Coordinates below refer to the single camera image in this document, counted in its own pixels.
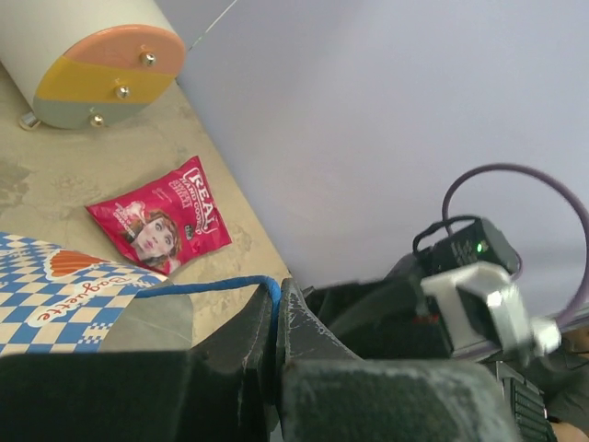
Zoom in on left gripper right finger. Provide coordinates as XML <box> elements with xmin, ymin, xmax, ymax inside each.
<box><xmin>276</xmin><ymin>279</ymin><xmax>368</xmax><ymax>441</ymax></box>

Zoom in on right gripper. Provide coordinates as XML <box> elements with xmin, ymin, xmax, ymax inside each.
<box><xmin>304</xmin><ymin>264</ymin><xmax>454</xmax><ymax>360</ymax></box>

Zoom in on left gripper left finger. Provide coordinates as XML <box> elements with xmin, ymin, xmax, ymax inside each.
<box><xmin>183</xmin><ymin>277</ymin><xmax>275</xmax><ymax>441</ymax></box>

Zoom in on pink REAL crisps bag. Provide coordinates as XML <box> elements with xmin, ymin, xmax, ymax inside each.
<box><xmin>86</xmin><ymin>157</ymin><xmax>231</xmax><ymax>275</ymax></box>

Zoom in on checkered paper bag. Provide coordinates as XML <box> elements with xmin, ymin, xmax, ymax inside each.
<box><xmin>0</xmin><ymin>229</ymin><xmax>282</xmax><ymax>358</ymax></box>

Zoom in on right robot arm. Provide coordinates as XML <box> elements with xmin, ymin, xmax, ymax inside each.
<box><xmin>306</xmin><ymin>215</ymin><xmax>588</xmax><ymax>441</ymax></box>

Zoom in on white mini drawer cabinet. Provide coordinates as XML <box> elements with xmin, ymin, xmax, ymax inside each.
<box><xmin>1</xmin><ymin>0</ymin><xmax>186</xmax><ymax>130</ymax></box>

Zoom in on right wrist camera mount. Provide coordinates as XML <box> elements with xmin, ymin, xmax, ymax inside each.
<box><xmin>421</xmin><ymin>262</ymin><xmax>561</xmax><ymax>362</ymax></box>

